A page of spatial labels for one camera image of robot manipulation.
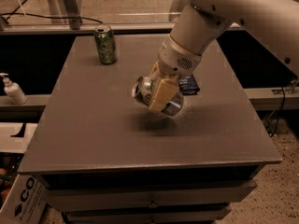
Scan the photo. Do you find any green soda can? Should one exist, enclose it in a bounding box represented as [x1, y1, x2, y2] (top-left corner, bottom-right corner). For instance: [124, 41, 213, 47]
[93, 24, 117, 64]

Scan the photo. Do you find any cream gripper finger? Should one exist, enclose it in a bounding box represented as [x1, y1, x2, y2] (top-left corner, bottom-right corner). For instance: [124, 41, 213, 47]
[149, 62, 162, 80]
[149, 76, 179, 112]

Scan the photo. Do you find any white tissue box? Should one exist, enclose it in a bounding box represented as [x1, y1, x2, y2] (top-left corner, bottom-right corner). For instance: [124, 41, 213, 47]
[0, 122, 37, 153]

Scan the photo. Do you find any grey metal railing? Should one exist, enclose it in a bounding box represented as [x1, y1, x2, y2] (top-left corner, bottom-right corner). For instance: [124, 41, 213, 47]
[0, 0, 299, 36]

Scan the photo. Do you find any black cable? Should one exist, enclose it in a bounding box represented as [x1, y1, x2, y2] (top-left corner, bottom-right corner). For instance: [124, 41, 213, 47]
[0, 0, 104, 25]

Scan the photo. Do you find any dark blue snack bar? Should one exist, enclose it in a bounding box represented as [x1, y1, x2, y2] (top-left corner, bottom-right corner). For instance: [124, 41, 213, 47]
[178, 75, 200, 95]

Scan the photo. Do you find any white green 7up can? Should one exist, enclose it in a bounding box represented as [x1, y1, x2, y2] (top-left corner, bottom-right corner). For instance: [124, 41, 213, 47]
[132, 77, 184, 116]

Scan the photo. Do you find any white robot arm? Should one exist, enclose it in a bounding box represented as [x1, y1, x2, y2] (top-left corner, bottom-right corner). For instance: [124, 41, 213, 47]
[149, 0, 299, 112]

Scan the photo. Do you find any white cardboard box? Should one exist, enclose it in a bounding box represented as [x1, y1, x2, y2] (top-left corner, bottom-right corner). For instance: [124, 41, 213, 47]
[0, 175, 46, 224]

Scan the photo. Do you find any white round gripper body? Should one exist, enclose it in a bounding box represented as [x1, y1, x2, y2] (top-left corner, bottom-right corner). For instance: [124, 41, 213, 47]
[158, 35, 202, 77]

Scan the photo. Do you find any grey drawer cabinet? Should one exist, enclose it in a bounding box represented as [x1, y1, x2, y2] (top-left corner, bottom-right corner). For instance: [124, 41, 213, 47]
[20, 35, 281, 224]

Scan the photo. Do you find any white pump lotion bottle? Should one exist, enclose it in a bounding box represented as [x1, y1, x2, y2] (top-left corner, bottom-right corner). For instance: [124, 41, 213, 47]
[0, 73, 27, 105]

